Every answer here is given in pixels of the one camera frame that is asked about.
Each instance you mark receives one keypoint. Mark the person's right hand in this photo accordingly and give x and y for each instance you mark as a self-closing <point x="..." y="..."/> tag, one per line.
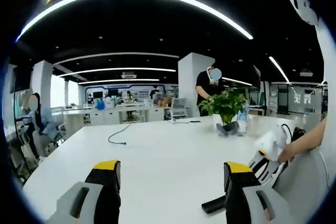
<point x="288" y="153"/>

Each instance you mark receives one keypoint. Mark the black flat item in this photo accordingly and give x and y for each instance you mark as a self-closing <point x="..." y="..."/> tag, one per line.
<point x="195" y="121"/>

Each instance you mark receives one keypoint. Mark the ceiling air conditioner unit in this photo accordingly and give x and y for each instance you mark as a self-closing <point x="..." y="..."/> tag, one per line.
<point x="128" y="75"/>

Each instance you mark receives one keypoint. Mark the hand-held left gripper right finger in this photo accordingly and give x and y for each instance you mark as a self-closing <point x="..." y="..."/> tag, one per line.
<point x="239" y="195"/>

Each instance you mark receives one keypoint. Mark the black remote control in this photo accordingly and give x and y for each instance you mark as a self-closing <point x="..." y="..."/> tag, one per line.
<point x="214" y="205"/>

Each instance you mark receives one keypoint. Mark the ceiling light strip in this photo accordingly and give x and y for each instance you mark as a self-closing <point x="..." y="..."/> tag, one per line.
<point x="278" y="68"/>
<point x="118" y="80"/>
<point x="118" y="70"/>

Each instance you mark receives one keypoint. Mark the clear water bottle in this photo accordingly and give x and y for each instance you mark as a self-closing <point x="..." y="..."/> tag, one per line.
<point x="242" y="120"/>

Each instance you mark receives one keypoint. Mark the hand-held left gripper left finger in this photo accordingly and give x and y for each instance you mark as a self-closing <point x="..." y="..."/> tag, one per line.
<point x="105" y="195"/>

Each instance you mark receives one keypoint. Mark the blue container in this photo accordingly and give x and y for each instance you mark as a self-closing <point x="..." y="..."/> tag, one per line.
<point x="100" y="104"/>

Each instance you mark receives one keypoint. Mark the green potted plant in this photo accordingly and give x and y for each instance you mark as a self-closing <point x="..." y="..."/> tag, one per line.
<point x="223" y="104"/>

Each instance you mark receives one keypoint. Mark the grey mesh office chair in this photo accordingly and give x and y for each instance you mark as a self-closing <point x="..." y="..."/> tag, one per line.
<point x="299" y="187"/>

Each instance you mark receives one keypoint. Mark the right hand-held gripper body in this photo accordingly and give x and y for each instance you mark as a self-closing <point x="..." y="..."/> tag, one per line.
<point x="274" y="140"/>

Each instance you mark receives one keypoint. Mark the person's white shirt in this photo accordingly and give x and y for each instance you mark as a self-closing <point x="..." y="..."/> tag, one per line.
<point x="328" y="90"/>

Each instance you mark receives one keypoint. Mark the white background office chair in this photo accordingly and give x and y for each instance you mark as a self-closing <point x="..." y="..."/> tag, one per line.
<point x="179" y="108"/>

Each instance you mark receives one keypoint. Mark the white background counter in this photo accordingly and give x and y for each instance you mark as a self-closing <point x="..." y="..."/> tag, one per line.
<point x="110" y="113"/>

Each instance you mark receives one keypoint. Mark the black bag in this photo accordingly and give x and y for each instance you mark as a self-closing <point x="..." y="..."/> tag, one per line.
<point x="298" y="133"/>

